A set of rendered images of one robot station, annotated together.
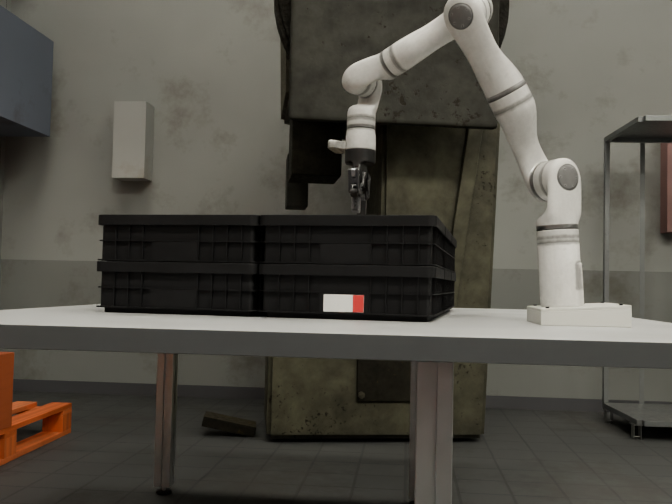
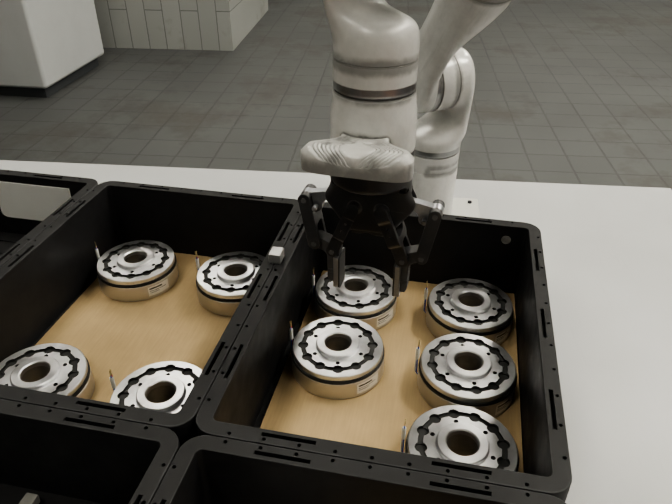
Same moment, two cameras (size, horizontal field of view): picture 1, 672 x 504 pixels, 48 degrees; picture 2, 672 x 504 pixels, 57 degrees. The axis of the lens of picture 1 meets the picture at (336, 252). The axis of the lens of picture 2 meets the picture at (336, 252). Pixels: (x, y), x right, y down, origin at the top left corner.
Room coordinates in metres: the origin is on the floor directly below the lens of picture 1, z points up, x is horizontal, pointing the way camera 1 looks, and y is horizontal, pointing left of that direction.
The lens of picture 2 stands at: (1.85, 0.45, 1.32)
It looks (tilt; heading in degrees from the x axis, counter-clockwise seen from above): 33 degrees down; 270
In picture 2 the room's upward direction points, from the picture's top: straight up
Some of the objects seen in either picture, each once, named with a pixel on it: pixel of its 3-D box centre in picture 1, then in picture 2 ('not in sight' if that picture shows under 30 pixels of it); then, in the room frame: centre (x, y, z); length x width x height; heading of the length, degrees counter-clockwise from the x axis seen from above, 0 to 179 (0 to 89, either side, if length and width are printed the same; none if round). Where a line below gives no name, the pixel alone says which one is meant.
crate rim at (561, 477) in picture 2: (357, 225); (401, 313); (1.78, -0.05, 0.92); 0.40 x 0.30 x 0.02; 78
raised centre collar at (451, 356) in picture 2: not in sight; (468, 362); (1.71, -0.03, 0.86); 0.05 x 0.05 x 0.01
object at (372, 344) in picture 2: not in sight; (337, 346); (1.85, -0.06, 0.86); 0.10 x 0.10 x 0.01
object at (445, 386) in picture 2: not in sight; (467, 365); (1.71, -0.03, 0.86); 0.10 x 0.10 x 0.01
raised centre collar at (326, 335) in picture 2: not in sight; (337, 343); (1.85, -0.06, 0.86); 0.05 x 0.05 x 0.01
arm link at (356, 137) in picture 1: (353, 138); (369, 118); (1.82, -0.04, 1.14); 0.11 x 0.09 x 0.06; 75
